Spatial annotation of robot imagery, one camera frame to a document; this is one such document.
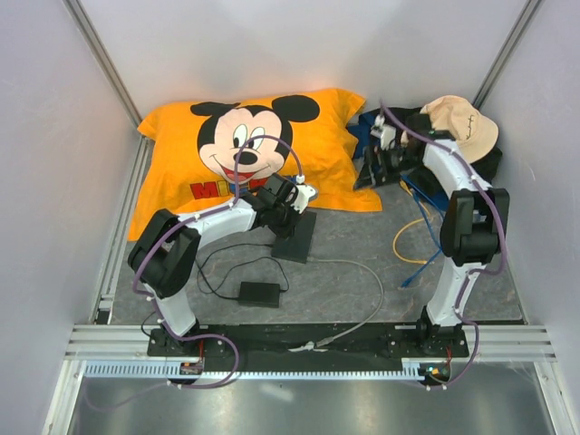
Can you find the black power adapter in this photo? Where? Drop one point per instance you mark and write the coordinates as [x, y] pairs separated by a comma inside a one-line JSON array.
[[259, 294]]

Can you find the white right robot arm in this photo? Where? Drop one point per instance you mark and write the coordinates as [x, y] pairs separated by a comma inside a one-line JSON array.
[[472, 231]]

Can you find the beige bucket hat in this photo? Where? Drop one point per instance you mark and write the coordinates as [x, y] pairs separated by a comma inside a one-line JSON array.
[[475, 134]]

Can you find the black network switch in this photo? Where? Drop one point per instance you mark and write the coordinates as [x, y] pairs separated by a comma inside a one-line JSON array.
[[296, 248]]

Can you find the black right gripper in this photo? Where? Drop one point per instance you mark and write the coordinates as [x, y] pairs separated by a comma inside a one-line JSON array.
[[375, 156]]

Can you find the blue and black garment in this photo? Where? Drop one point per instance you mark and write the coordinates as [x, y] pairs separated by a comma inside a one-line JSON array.
[[420, 179]]

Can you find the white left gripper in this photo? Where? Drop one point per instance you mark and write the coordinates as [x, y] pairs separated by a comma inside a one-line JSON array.
[[296, 207]]

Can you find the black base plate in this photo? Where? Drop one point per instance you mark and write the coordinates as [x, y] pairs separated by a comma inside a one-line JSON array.
[[309, 347]]

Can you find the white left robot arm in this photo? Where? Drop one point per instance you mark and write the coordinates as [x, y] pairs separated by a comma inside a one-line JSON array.
[[166, 252]]

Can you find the orange Mickey Mouse pillow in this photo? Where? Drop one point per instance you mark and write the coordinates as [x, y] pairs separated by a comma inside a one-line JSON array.
[[204, 152]]

